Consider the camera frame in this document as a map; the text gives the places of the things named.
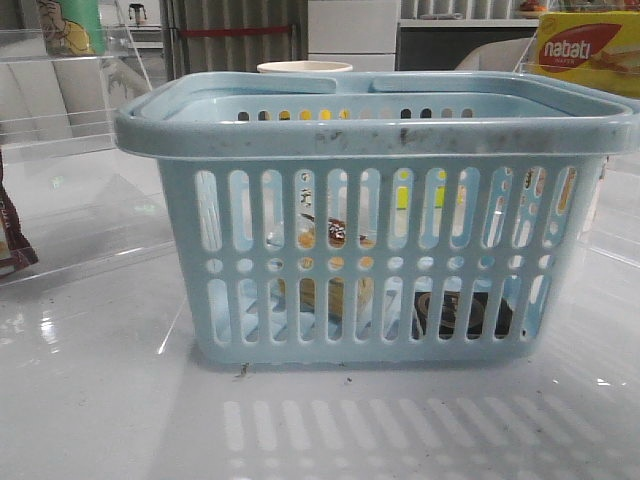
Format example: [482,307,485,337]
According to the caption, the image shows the packaged bread slice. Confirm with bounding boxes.
[267,213,376,321]

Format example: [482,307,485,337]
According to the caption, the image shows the black tissue pack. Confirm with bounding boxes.
[412,291,513,339]

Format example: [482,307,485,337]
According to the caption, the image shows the light blue plastic basket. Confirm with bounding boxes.
[114,71,639,364]

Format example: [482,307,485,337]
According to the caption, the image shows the white cabinet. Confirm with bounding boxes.
[307,1,401,71]

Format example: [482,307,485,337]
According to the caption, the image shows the left clear acrylic shelf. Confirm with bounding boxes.
[1,25,173,288]

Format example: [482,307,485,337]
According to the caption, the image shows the red barrier belt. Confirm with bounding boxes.
[178,25,293,38]

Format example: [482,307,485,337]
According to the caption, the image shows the brown snack packet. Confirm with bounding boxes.
[1,186,39,278]

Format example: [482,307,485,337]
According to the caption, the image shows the fruit plate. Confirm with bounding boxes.
[518,0,547,16]

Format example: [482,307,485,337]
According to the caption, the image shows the green cartoon can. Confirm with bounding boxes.
[36,0,106,57]

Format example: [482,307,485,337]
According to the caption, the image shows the yellow nabati wafer box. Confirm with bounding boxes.
[527,11,639,98]

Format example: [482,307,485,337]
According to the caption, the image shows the clear acrylic tiered shelf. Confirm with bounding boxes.
[514,34,640,266]

